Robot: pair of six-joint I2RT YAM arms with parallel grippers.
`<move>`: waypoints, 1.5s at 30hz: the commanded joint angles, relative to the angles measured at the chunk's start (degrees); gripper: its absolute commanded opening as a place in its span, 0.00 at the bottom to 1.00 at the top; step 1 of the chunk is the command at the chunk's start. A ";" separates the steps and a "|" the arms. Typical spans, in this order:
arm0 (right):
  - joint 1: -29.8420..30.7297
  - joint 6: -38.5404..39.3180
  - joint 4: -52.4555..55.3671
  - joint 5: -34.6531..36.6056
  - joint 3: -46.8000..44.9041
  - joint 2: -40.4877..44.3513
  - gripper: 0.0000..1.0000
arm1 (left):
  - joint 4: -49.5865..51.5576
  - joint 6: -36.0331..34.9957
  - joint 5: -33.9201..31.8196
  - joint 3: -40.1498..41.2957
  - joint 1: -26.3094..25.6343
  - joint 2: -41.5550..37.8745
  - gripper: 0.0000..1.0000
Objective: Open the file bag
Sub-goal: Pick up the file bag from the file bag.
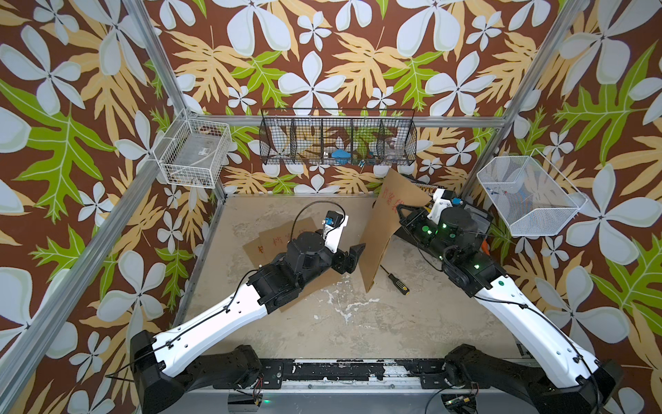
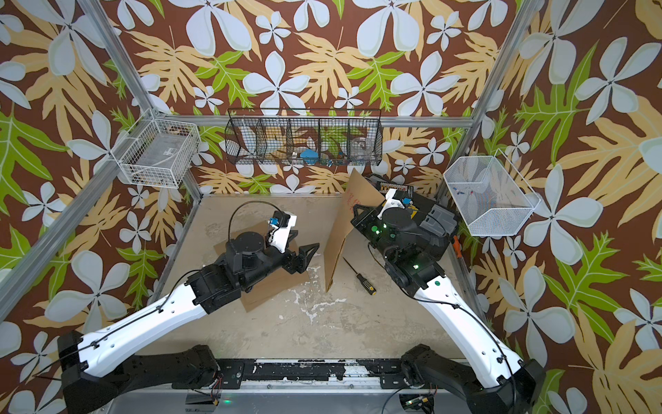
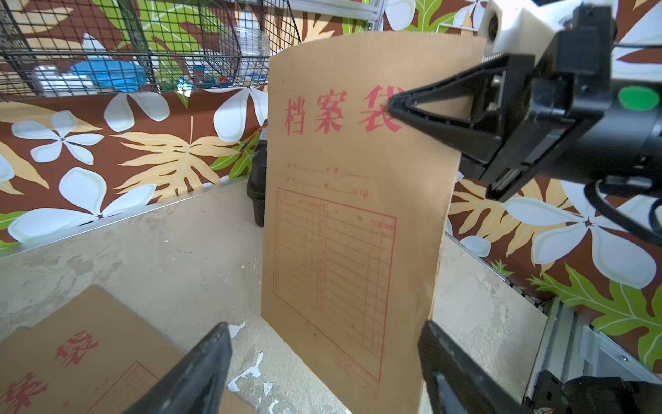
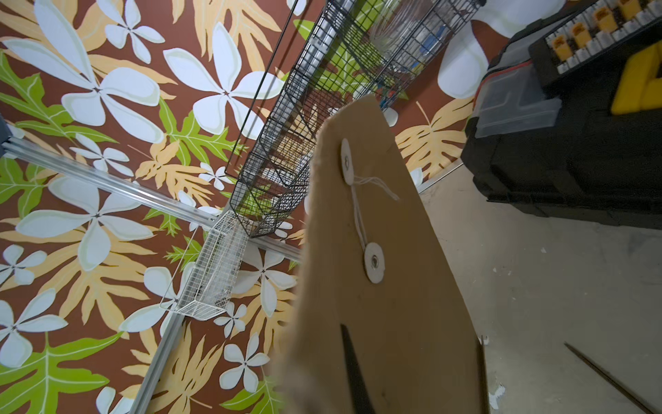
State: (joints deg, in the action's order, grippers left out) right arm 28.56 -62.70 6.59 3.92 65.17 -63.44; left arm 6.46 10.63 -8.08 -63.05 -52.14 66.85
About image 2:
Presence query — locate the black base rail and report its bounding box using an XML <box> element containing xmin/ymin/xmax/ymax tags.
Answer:
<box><xmin>215</xmin><ymin>358</ymin><xmax>427</xmax><ymax>390</ymax></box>

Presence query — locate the white wire basket left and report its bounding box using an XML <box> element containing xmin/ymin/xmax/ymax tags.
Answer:
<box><xmin>113</xmin><ymin>110</ymin><xmax>201</xmax><ymax>189</ymax></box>

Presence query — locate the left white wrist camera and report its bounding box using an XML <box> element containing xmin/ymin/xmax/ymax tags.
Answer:
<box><xmin>267</xmin><ymin>210</ymin><xmax>298</xmax><ymax>254</ymax></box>

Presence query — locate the black yellow screwdriver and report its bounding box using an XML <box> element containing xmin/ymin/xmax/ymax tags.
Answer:
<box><xmin>343</xmin><ymin>257</ymin><xmax>377</xmax><ymax>296</ymax></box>

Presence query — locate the black wire basket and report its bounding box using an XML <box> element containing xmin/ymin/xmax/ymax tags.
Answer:
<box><xmin>224</xmin><ymin>108</ymin><xmax>384</xmax><ymax>167</ymax></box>

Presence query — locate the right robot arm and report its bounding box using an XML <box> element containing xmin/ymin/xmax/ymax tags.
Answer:
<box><xmin>352</xmin><ymin>205</ymin><xmax>545</xmax><ymax>413</ymax></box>

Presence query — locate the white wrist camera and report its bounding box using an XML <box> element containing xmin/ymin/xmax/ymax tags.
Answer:
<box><xmin>378</xmin><ymin>188</ymin><xmax>413</xmax><ymax>220</ymax></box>
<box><xmin>267</xmin><ymin>210</ymin><xmax>298</xmax><ymax>254</ymax></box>

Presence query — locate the white wire basket right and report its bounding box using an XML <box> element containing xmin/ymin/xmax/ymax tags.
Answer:
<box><xmin>443</xmin><ymin>150</ymin><xmax>541</xmax><ymax>238</ymax></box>

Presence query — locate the white wire basket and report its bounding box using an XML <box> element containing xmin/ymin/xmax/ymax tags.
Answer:
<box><xmin>113</xmin><ymin>110</ymin><xmax>201</xmax><ymax>189</ymax></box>
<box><xmin>443</xmin><ymin>150</ymin><xmax>541</xmax><ymax>238</ymax></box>

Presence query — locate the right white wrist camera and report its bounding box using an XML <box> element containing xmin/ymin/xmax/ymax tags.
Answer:
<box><xmin>378</xmin><ymin>188</ymin><xmax>413</xmax><ymax>220</ymax></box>

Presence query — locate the black yellow toolbox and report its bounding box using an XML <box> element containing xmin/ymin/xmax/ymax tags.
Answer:
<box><xmin>352</xmin><ymin>174</ymin><xmax>460</xmax><ymax>260</ymax></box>

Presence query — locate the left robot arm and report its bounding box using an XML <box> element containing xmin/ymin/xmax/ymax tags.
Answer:
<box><xmin>58</xmin><ymin>231</ymin><xmax>319</xmax><ymax>413</ymax></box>

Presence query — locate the blue object in basket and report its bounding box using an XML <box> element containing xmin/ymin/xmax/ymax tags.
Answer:
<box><xmin>299</xmin><ymin>149</ymin><xmax>320</xmax><ymax>164</ymax></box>

